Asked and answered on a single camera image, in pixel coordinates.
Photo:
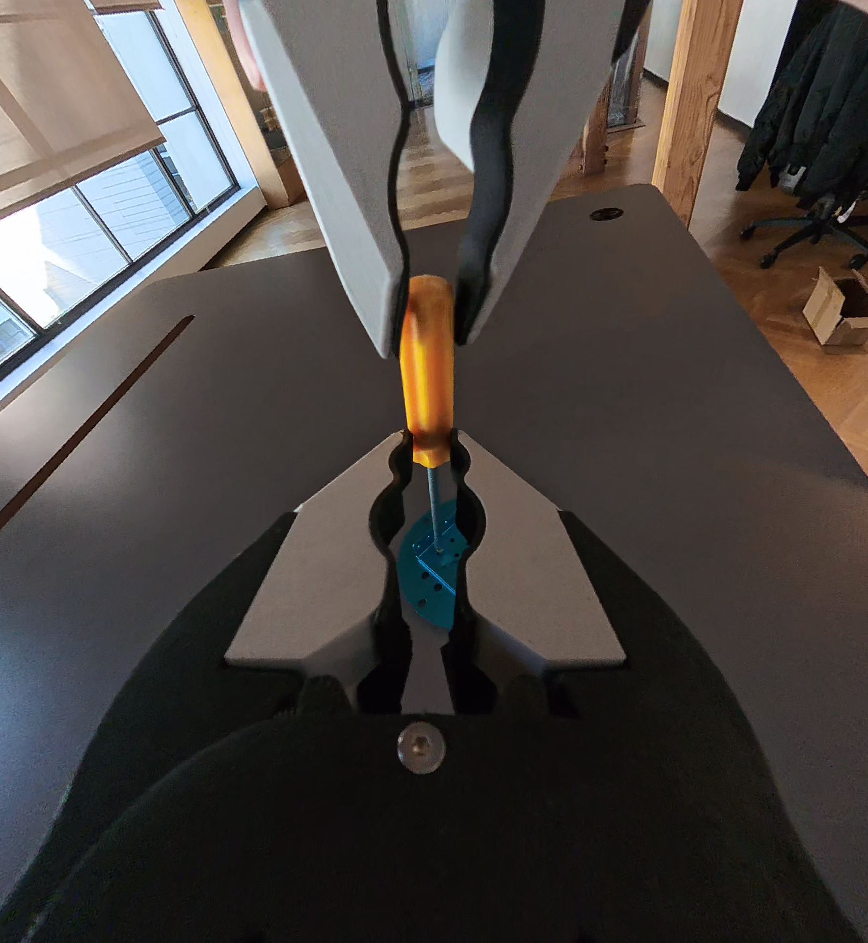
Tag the blue disc with square bracket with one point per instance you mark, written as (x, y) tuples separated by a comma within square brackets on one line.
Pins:
[(426, 582)]

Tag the yellow screwdriver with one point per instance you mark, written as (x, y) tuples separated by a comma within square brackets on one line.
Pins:
[(426, 368)]

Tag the large glass window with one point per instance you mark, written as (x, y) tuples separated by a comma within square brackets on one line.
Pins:
[(73, 236)]

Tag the beige roller blind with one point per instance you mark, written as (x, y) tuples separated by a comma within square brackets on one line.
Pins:
[(36, 96)]

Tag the grey desk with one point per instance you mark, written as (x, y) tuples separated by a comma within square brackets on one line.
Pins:
[(183, 442)]

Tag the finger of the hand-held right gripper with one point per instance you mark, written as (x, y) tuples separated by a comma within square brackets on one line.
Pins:
[(552, 88), (323, 110)]

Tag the dark jackets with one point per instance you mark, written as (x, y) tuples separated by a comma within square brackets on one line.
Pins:
[(824, 96)]

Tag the black office chair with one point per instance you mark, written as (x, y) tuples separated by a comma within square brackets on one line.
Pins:
[(817, 221)]

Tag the open cardboard box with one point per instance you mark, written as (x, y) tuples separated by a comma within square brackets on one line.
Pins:
[(839, 309)]

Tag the light wooden column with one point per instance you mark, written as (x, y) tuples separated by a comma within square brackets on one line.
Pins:
[(235, 110)]

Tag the person's right hand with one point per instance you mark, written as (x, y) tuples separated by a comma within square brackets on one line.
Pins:
[(246, 44)]

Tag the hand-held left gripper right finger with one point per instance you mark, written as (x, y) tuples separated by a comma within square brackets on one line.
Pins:
[(544, 597)]

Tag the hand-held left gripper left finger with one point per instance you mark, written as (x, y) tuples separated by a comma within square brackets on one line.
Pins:
[(301, 597)]

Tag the wooden pillar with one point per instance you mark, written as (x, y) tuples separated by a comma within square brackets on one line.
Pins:
[(695, 110), (596, 140)]

